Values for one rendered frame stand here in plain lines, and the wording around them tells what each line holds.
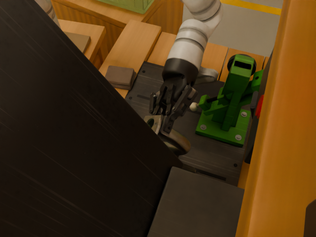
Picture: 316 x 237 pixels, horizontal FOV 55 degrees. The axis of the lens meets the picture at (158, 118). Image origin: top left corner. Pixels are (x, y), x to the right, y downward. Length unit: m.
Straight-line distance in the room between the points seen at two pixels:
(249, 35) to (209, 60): 1.52
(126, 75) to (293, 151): 0.87
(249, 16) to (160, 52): 1.76
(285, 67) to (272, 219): 0.13
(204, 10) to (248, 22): 2.09
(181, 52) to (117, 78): 0.44
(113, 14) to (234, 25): 1.45
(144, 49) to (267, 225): 1.03
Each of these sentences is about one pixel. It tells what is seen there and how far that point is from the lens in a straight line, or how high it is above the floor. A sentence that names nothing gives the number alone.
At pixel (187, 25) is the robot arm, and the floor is 1.28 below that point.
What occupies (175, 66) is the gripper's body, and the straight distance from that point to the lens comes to 0.63.
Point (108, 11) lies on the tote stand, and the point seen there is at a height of 0.79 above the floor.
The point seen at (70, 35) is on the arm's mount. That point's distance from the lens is 1.32.
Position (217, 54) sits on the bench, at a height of 0.88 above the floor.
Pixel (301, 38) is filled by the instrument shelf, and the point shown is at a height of 1.54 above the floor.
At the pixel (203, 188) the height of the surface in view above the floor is 1.24.
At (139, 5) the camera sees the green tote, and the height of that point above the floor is 0.83.
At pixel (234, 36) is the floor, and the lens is 2.65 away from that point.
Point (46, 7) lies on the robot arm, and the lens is 1.15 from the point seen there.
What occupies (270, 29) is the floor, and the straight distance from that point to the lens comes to 2.80.
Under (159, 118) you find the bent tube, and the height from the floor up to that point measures 1.23.
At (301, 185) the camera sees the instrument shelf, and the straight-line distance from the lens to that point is 0.22.
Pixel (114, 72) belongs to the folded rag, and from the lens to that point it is 1.07.
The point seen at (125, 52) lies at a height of 0.90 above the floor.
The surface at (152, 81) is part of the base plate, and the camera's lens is 1.07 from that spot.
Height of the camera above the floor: 1.72
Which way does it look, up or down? 57 degrees down
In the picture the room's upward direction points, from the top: straight up
